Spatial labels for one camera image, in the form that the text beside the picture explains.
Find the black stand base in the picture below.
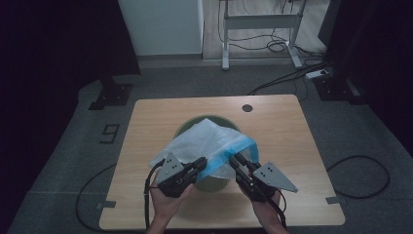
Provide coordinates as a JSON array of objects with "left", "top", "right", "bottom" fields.
[
  {"left": 313, "top": 75, "right": 368, "bottom": 106},
  {"left": 88, "top": 75, "right": 134, "bottom": 111}
]

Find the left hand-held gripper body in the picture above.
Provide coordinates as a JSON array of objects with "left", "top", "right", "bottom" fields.
[{"left": 155, "top": 151, "right": 200, "bottom": 199}]

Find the white translucent plastic bag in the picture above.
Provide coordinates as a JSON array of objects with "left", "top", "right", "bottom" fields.
[{"left": 149, "top": 117, "right": 260, "bottom": 183}]

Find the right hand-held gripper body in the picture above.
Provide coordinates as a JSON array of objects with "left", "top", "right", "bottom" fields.
[{"left": 237, "top": 161, "right": 299, "bottom": 203}]

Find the grey tape strip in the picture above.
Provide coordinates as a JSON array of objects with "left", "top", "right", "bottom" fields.
[
  {"left": 324, "top": 195, "right": 342, "bottom": 206},
  {"left": 95, "top": 200, "right": 117, "bottom": 211}
]

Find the right hand-held gripper black cable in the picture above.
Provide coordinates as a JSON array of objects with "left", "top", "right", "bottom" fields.
[{"left": 267, "top": 189, "right": 288, "bottom": 229}]

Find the white power strip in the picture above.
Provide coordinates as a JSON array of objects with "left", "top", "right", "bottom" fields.
[{"left": 304, "top": 68, "right": 330, "bottom": 80}]

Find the tangle of black floor cables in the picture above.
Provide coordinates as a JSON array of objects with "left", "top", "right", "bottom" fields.
[{"left": 216, "top": 0, "right": 327, "bottom": 56}]

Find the hand-held gripper black cable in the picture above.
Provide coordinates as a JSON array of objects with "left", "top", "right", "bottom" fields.
[
  {"left": 143, "top": 158, "right": 167, "bottom": 230},
  {"left": 267, "top": 189, "right": 288, "bottom": 229}
]

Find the dark curtain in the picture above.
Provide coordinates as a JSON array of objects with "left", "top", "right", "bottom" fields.
[
  {"left": 318, "top": 0, "right": 413, "bottom": 157},
  {"left": 0, "top": 0, "right": 141, "bottom": 183}
]

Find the green plastic trash bin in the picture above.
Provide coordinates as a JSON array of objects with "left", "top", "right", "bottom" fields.
[{"left": 173, "top": 114, "right": 242, "bottom": 193}]

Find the thick black cable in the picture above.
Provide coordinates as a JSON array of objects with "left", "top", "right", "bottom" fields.
[{"left": 246, "top": 60, "right": 333, "bottom": 97}]

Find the white cabinet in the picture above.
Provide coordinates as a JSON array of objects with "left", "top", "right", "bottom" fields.
[{"left": 117, "top": 0, "right": 206, "bottom": 58}]

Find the white metal desk frame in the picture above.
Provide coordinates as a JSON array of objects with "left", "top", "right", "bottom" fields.
[{"left": 218, "top": 0, "right": 308, "bottom": 72}]

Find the left hand-held gripper black cable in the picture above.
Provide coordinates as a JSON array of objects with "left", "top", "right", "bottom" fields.
[{"left": 143, "top": 158, "right": 167, "bottom": 230}]

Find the person's right hand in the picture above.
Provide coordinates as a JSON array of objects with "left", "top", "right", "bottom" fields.
[{"left": 239, "top": 186, "right": 282, "bottom": 223}]

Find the black looped floor cable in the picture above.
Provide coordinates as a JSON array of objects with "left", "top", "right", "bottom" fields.
[{"left": 325, "top": 154, "right": 391, "bottom": 200}]

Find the person's left hand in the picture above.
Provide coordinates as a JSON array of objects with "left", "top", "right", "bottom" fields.
[{"left": 149, "top": 183, "right": 196, "bottom": 226}]

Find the long black floor cable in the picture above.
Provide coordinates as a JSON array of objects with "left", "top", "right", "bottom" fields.
[{"left": 75, "top": 163, "right": 118, "bottom": 234}]

